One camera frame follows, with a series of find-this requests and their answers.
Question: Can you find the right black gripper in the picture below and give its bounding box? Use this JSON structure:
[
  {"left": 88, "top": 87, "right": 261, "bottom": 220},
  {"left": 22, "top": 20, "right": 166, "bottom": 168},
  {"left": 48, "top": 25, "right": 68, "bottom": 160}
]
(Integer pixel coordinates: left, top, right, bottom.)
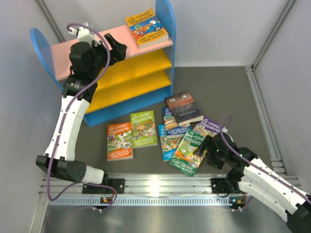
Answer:
[{"left": 193, "top": 135, "right": 228, "bottom": 169}]

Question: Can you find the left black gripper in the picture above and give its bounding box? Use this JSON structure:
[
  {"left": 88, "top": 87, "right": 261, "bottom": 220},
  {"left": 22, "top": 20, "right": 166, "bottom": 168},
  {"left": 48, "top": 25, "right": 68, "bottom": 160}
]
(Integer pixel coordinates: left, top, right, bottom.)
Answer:
[{"left": 89, "top": 33, "right": 126, "bottom": 78}]

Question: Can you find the green 104-storey treehouse book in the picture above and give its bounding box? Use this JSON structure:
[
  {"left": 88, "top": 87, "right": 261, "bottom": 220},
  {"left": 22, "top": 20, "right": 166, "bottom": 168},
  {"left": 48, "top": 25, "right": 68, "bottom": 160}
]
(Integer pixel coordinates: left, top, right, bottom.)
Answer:
[{"left": 169, "top": 129, "right": 207, "bottom": 177}]

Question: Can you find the yellow blue 130-storey book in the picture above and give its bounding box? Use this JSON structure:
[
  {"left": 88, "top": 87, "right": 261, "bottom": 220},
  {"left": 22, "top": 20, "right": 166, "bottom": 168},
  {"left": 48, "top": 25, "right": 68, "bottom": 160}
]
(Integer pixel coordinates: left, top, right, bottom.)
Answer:
[{"left": 125, "top": 8, "right": 169, "bottom": 49}]

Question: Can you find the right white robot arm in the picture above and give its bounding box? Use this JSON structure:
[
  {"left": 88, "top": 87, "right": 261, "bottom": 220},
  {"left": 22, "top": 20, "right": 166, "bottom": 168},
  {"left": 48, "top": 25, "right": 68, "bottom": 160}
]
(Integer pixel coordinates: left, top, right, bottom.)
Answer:
[{"left": 194, "top": 132, "right": 311, "bottom": 233}]

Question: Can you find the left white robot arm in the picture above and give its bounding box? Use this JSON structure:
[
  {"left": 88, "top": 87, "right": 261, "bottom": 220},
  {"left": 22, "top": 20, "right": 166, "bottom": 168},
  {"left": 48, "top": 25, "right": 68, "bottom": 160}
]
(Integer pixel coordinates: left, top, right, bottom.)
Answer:
[{"left": 35, "top": 33, "right": 127, "bottom": 193}]

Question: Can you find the purple 52-storey treehouse book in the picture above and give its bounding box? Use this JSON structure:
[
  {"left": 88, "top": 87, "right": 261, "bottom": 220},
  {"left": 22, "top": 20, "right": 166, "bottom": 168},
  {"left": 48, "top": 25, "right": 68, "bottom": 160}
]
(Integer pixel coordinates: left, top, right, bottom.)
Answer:
[{"left": 193, "top": 116, "right": 221, "bottom": 137}]

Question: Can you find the dark blue 91-storey book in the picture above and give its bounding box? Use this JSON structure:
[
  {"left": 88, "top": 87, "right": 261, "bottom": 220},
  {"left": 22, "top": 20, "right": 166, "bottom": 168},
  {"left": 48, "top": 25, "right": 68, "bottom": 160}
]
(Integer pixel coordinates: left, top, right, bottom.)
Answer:
[{"left": 163, "top": 107, "right": 191, "bottom": 138}]

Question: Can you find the colourful wooden bookshelf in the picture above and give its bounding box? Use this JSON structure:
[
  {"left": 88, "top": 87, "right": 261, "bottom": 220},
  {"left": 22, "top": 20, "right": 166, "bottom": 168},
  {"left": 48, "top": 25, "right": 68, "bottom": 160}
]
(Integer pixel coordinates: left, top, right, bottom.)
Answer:
[{"left": 30, "top": 0, "right": 176, "bottom": 128}]

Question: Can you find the light blue 26-storey book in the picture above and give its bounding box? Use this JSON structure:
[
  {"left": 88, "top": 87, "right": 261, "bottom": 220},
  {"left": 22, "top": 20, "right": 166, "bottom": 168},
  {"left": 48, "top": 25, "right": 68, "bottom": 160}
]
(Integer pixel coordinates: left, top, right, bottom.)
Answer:
[{"left": 158, "top": 124, "right": 186, "bottom": 161}]

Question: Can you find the dark two cities book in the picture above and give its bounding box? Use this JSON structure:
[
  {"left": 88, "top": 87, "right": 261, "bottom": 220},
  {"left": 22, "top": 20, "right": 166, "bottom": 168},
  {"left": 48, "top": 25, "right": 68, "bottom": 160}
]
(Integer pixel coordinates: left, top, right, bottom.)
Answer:
[{"left": 165, "top": 91, "right": 204, "bottom": 126}]

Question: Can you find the lime 65-storey treehouse book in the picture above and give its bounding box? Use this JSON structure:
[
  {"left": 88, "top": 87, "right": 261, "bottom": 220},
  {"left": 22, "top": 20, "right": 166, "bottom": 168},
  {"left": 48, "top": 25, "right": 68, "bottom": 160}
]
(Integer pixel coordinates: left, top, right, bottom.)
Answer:
[{"left": 130, "top": 110, "right": 157, "bottom": 149}]

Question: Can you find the orange 78-storey treehouse book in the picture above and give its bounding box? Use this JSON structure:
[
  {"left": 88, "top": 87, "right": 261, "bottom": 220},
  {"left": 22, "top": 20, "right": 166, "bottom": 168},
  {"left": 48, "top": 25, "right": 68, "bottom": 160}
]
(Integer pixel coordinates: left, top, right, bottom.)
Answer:
[{"left": 106, "top": 122, "right": 133, "bottom": 162}]

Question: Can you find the aluminium mounting rail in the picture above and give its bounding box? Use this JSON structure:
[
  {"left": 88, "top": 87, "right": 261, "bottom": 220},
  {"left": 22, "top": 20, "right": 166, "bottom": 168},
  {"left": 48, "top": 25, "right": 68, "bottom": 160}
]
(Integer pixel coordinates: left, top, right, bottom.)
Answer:
[{"left": 38, "top": 173, "right": 302, "bottom": 198}]

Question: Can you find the perforated cable tray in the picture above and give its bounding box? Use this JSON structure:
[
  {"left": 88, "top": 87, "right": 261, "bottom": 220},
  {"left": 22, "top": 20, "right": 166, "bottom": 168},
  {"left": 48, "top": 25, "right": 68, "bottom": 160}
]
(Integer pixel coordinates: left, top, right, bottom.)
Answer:
[{"left": 49, "top": 196, "right": 242, "bottom": 206}]

